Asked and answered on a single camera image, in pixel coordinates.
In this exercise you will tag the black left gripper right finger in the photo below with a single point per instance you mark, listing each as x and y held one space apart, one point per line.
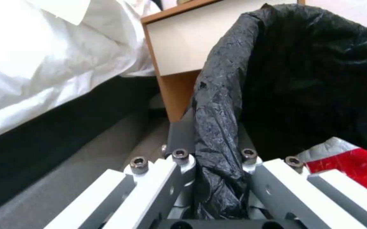
285 186

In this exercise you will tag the red and silver wrapper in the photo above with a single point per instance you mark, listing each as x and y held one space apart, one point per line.
348 162

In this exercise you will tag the wooden nightstand with white drawer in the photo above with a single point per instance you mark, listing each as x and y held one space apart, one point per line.
183 43

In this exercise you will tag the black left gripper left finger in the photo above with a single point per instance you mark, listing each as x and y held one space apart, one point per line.
158 181

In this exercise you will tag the trash bin with black bag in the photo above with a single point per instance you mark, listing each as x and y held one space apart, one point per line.
297 78

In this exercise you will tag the dark bed base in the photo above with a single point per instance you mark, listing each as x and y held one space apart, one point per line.
43 128

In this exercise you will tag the white duvet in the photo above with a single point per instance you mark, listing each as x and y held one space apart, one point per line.
50 59

